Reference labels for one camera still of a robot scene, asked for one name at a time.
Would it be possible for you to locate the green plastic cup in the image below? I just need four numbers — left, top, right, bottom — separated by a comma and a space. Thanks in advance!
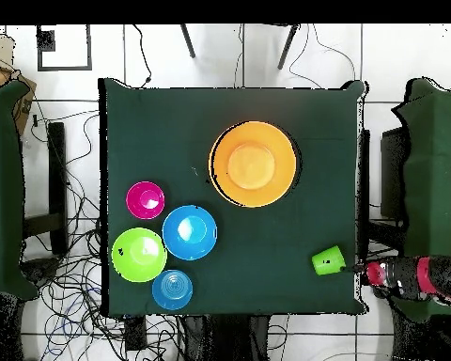
310, 244, 347, 276

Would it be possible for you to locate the black square frame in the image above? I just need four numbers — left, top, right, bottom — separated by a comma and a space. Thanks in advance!
36, 24, 93, 72

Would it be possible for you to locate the black floor stand bar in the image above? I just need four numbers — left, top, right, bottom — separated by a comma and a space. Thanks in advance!
22, 121, 70, 257

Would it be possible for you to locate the thin black floor cable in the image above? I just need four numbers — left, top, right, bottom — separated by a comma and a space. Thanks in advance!
132, 24, 154, 86

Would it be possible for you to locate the blue plastic bowl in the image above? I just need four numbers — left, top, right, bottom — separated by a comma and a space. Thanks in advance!
162, 205, 218, 261

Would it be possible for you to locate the black power strip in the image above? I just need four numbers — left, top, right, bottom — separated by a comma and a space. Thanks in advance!
124, 316, 148, 353

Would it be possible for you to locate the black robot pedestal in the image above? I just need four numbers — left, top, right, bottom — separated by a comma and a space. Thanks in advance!
181, 315, 272, 361

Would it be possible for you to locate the large orange plastic bowl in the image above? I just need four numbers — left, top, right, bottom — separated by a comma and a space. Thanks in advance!
209, 140, 241, 206
210, 120, 299, 209

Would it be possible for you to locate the dark green table cloth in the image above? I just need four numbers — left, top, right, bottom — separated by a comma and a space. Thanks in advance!
98, 77, 369, 317

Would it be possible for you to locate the large green plastic bowl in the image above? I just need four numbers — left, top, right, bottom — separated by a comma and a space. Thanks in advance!
111, 227, 168, 283

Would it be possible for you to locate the small translucent blue bowl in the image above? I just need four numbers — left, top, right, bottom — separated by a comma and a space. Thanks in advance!
151, 269, 194, 311

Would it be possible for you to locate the black tripod leg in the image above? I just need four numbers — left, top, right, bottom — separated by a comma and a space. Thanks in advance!
276, 24, 301, 71
179, 24, 197, 60

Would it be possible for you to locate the black stand base with knob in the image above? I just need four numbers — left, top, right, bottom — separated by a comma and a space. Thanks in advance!
21, 258, 62, 288

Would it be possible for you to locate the small pink plastic bowl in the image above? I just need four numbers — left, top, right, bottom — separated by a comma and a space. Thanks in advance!
126, 180, 166, 220

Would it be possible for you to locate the black box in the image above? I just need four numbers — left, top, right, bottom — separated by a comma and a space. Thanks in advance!
379, 126, 412, 220

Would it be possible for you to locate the green cloth covered table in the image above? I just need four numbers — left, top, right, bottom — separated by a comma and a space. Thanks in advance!
392, 77, 451, 322
0, 80, 39, 302

